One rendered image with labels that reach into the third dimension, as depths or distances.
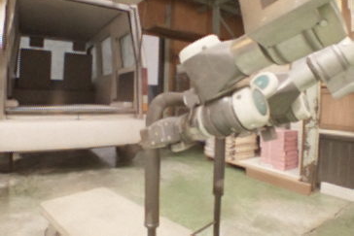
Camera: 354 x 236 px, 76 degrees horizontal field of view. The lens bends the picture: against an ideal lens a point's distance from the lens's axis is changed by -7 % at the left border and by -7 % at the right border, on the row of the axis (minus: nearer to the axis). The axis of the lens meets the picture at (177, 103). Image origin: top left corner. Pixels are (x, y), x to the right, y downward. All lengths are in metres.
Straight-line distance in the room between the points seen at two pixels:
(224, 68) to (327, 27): 0.16
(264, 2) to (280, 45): 0.07
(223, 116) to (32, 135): 1.98
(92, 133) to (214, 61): 2.00
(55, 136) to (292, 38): 2.11
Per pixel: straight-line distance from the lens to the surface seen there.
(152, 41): 7.03
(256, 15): 0.34
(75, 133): 2.30
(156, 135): 0.52
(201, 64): 0.43
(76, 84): 4.31
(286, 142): 2.51
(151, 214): 0.67
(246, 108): 0.42
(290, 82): 0.66
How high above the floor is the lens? 0.74
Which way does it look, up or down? 1 degrees down
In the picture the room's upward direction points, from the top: 1 degrees clockwise
